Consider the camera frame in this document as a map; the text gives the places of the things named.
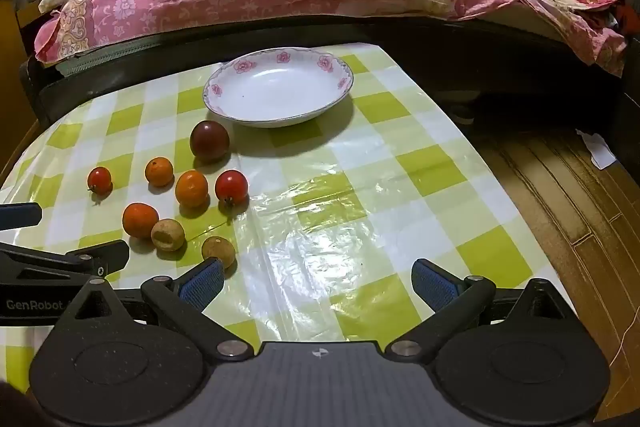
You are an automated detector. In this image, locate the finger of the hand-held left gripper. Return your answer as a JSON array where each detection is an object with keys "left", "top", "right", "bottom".
[
  {"left": 0, "top": 239, "right": 131, "bottom": 282},
  {"left": 0, "top": 202, "right": 42, "bottom": 228}
]

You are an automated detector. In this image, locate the small orange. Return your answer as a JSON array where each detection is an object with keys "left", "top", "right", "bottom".
[
  {"left": 122, "top": 202, "right": 160, "bottom": 238},
  {"left": 145, "top": 157, "right": 174, "bottom": 188},
  {"left": 175, "top": 170, "right": 209, "bottom": 208}
]

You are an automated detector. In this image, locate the brown longan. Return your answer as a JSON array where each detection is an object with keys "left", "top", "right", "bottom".
[
  {"left": 151, "top": 218, "right": 186, "bottom": 252},
  {"left": 201, "top": 235, "right": 236, "bottom": 270}
]

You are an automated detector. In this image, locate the dark nightstand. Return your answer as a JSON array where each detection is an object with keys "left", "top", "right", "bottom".
[{"left": 609, "top": 4, "right": 640, "bottom": 180}]

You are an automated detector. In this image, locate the dark purple tomato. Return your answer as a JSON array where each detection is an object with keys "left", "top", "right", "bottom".
[{"left": 189, "top": 120, "right": 231, "bottom": 164}]

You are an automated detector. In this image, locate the bed with pink quilt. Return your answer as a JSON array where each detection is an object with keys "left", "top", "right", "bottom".
[{"left": 19, "top": 0, "right": 640, "bottom": 132}]

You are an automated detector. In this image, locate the red cherry tomato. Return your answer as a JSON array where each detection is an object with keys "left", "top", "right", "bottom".
[
  {"left": 215, "top": 170, "right": 249, "bottom": 208},
  {"left": 87, "top": 166, "right": 113, "bottom": 196}
]

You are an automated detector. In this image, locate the green checked tablecloth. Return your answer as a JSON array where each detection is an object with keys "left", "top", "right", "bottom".
[{"left": 0, "top": 39, "right": 576, "bottom": 380}]

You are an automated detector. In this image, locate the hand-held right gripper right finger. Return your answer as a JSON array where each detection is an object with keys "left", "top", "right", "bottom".
[{"left": 384, "top": 258, "right": 576, "bottom": 363}]

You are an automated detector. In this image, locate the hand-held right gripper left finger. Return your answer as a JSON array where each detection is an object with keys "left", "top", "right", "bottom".
[{"left": 60, "top": 257, "right": 256, "bottom": 363}]

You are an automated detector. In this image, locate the grey mattress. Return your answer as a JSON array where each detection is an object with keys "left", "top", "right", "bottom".
[{"left": 54, "top": 33, "right": 211, "bottom": 78}]

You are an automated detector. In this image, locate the white paper scrap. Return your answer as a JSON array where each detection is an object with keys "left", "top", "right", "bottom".
[{"left": 575, "top": 128, "right": 618, "bottom": 170}]

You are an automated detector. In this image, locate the white floral-rimmed plate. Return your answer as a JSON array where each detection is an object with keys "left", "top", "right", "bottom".
[{"left": 202, "top": 48, "right": 355, "bottom": 128}]

